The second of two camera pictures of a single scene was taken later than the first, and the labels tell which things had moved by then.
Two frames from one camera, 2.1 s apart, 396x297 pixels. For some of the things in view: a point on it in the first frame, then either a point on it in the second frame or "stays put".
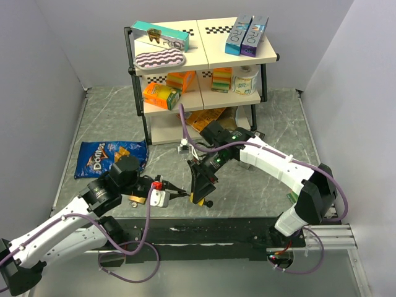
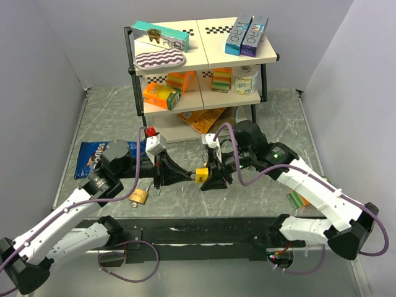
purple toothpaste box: (253, 36) stays put
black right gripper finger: (200, 182) to (215, 181)
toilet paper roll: (244, 79) stays put
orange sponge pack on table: (292, 197) stays put
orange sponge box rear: (179, 80) stays put
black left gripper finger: (180, 193) to (169, 180)
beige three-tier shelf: (178, 93) stays put
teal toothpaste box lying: (169, 36) stays put
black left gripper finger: (172, 190) to (167, 159)
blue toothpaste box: (234, 41) stays put
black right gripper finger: (205, 185) to (213, 159)
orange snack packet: (197, 120) stays put
